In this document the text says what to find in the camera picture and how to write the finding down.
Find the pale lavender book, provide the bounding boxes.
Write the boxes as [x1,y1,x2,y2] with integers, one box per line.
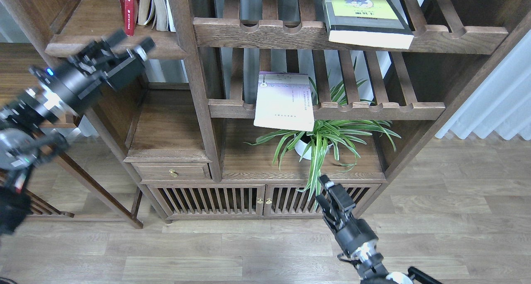
[253,71,314,131]

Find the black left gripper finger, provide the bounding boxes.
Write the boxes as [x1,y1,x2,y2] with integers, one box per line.
[104,37,156,91]
[68,29,129,75]

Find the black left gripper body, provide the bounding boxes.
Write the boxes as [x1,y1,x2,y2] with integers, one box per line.
[29,51,110,119]

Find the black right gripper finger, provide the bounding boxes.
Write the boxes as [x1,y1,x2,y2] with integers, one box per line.
[315,195,338,230]
[319,175,356,222]

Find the yellow and grey thick book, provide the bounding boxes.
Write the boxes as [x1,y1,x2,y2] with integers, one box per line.
[322,0,414,49]

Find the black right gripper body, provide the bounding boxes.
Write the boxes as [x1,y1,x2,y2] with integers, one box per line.
[324,214,379,260]

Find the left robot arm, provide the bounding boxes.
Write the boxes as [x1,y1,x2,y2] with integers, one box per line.
[0,30,156,235]

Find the white plant pot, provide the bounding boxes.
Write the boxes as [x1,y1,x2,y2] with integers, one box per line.
[294,133,333,160]

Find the spider plant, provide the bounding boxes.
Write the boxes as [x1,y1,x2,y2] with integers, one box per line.
[252,77,399,196]

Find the upright white books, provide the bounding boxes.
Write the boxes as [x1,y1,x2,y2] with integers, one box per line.
[152,0,176,32]

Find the brass drawer knob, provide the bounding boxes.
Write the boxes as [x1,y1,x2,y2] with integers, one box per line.
[168,169,179,178]

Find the upright beige book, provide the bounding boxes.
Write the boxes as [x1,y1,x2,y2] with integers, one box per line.
[137,0,154,25]

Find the dark wooden bookshelf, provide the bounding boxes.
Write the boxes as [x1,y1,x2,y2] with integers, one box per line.
[0,0,531,223]

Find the red book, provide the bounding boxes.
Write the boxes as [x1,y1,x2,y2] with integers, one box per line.
[119,0,139,37]

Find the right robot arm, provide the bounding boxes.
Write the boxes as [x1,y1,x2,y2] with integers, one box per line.
[316,174,440,284]

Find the white curtain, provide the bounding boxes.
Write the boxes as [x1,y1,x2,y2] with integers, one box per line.
[436,32,531,141]

